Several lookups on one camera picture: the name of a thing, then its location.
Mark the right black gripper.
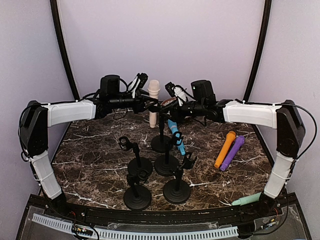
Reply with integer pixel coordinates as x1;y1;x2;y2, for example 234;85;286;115
159;98;206;123

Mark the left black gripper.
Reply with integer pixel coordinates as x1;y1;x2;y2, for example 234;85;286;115
110;90;159;114

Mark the beige microphone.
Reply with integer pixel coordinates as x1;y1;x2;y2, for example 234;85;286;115
146;79;161;129

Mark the blue microphone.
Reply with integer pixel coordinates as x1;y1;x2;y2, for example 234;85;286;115
167;119;186;156

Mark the black stand of beige microphone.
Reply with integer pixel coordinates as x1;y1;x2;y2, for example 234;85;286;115
149;105;170;153

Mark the black stand of mint microphone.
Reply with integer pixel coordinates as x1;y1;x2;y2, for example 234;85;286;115
154;131;184;177

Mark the black stand of orange microphone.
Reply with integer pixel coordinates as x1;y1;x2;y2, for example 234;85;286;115
118;136;153;179

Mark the orange microphone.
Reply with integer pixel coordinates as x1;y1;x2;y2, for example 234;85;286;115
214;131;236;169

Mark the purple microphone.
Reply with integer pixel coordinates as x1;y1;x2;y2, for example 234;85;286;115
219;135;245;172

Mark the black stand of blue microphone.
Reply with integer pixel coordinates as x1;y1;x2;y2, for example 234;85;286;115
162;152;198;205

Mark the black stand of purple microphone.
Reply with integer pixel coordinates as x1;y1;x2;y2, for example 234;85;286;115
123;170;152;211

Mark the mint green microphone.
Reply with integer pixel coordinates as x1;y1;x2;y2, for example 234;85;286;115
231;192;262;206

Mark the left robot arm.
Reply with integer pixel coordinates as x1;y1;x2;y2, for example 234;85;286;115
18;73;158;218

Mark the floral patterned ceramic plate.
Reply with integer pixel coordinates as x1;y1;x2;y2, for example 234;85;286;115
161;97;177;107

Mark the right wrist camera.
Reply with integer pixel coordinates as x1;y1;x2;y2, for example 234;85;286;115
165;82;188;107

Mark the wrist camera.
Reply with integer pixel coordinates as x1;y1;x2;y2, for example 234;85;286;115
128;73;148;99
165;82;188;107

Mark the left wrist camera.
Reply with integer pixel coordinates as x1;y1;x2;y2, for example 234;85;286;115
128;73;148;99

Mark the right black corner post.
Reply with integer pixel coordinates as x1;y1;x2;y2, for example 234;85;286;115
243;0;272;102

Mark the black corner post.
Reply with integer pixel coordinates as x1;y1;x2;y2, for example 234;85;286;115
243;0;272;102
49;0;80;100

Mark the white slotted cable duct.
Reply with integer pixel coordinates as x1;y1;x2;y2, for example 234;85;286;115
31;213;239;240

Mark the left black corner post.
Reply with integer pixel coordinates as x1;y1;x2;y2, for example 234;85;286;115
49;0;80;100

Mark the black front frame rail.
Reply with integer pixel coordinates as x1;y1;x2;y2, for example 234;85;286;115
46;195;284;226

